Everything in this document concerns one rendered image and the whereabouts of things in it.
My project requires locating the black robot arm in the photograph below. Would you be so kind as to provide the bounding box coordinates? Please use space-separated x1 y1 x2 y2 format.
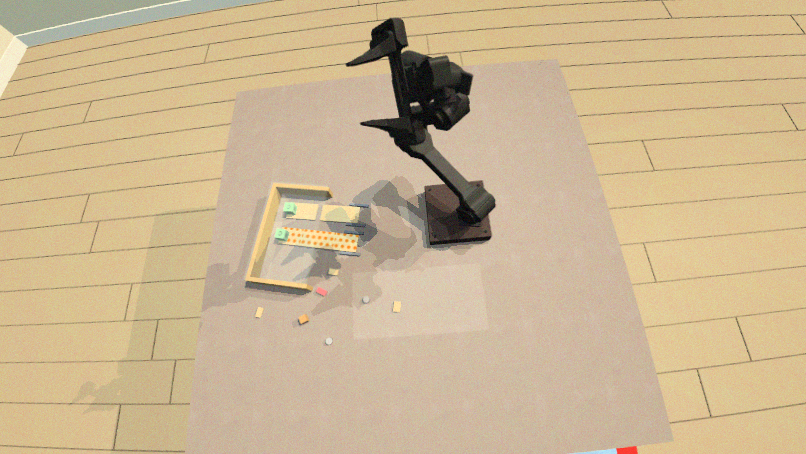
399 50 495 227

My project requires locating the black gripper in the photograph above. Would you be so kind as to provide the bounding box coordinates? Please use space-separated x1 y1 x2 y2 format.
345 17 426 146

